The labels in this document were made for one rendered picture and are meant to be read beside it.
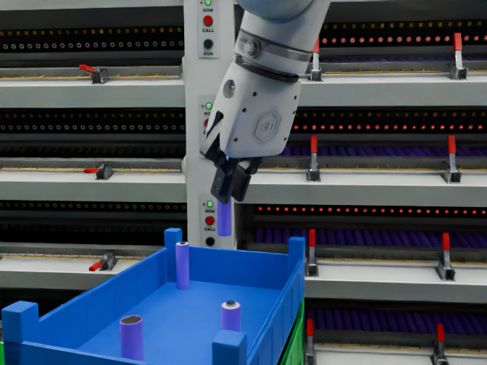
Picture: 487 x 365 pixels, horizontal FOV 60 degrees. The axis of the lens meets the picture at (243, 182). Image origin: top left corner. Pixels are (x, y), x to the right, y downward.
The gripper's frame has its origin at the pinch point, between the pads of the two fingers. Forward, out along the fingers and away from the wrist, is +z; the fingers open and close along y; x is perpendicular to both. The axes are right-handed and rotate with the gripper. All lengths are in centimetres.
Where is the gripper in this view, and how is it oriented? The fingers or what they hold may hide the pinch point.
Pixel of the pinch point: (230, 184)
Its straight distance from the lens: 54.3
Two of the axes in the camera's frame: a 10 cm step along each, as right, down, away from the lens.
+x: -6.2, -5.0, 6.0
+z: -2.9, 8.6, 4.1
